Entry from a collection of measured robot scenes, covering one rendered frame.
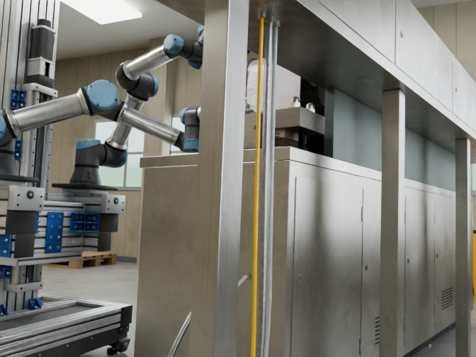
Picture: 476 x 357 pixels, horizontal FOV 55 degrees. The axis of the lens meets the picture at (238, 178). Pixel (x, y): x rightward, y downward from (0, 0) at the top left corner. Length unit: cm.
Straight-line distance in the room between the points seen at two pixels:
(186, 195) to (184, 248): 18
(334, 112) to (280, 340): 75
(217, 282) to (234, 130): 27
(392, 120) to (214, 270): 100
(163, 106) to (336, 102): 469
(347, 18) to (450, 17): 443
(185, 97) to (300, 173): 499
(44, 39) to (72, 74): 533
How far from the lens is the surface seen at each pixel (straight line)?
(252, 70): 179
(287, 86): 167
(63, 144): 750
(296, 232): 133
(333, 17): 115
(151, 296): 168
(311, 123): 144
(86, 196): 228
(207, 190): 80
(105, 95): 185
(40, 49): 233
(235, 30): 86
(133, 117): 200
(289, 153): 131
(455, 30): 556
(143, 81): 229
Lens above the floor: 69
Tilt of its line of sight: 5 degrees up
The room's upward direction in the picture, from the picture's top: 2 degrees clockwise
